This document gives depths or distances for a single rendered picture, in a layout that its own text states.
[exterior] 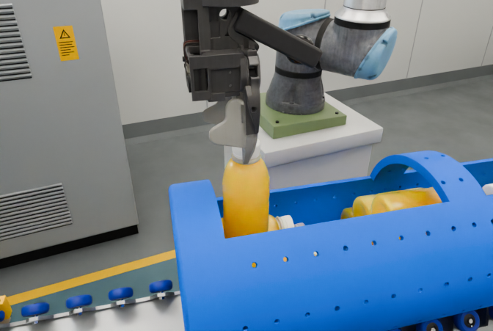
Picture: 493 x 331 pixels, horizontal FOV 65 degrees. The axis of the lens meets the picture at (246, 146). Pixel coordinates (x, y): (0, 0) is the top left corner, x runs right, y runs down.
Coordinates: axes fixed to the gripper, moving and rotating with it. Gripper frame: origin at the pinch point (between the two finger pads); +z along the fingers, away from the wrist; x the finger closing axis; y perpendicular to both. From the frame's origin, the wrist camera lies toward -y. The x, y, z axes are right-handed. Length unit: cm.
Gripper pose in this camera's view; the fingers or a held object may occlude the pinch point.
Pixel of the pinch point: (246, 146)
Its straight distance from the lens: 53.0
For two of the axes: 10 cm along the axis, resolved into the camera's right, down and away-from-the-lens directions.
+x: 2.3, 4.7, -8.5
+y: -9.7, 1.2, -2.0
